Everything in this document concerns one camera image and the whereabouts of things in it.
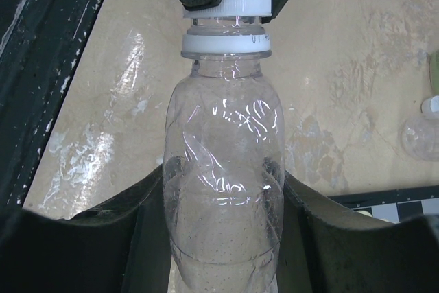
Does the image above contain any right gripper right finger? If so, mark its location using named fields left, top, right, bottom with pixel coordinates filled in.
left=277, top=174, right=438, bottom=292

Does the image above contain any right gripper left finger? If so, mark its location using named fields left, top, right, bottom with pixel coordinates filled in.
left=1, top=168, right=171, bottom=292

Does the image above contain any white crushed bottle cap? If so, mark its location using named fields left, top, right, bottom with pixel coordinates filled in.
left=183, top=0, right=272, bottom=19

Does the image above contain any clear crushed bottle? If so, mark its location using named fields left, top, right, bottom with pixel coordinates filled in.
left=163, top=16, right=285, bottom=292

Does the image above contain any clear slim bottle white cap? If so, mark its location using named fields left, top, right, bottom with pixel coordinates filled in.
left=401, top=114, right=438, bottom=162

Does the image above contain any grapefruit tea bottle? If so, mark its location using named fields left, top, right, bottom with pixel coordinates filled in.
left=429, top=50, right=439, bottom=95

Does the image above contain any chessboard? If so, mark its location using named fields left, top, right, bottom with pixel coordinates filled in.
left=330, top=185, right=438, bottom=223

